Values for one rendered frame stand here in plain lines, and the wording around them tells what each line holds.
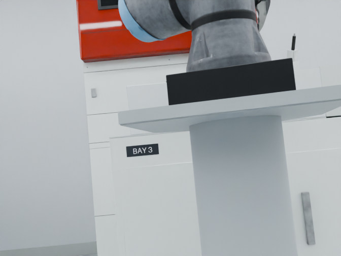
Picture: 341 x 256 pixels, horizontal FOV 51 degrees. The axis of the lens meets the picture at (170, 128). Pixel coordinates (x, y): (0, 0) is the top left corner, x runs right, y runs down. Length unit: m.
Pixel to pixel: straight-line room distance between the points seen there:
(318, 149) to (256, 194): 0.53
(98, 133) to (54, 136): 1.64
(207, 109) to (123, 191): 0.57
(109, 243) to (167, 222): 0.71
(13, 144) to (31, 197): 0.49
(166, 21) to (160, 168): 0.45
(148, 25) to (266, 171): 0.36
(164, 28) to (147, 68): 0.97
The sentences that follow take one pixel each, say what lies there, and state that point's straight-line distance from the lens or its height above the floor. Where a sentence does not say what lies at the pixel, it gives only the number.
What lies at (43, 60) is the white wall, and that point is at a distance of 3.42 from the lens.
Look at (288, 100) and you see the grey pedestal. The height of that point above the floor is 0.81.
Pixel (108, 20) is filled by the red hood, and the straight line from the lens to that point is 1.71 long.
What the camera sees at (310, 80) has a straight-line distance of 1.09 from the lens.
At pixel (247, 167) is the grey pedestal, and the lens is 0.56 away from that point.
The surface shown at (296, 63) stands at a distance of 1.39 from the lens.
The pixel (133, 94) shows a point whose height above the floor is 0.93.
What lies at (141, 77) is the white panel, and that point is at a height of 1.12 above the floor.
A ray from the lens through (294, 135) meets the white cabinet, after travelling 1.06.
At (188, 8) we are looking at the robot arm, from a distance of 0.67.
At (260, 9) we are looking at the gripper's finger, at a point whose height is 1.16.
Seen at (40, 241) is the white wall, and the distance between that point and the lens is 3.38.
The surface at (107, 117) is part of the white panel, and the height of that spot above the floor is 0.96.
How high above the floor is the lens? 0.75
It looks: 5 degrees up
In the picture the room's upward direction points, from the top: 5 degrees counter-clockwise
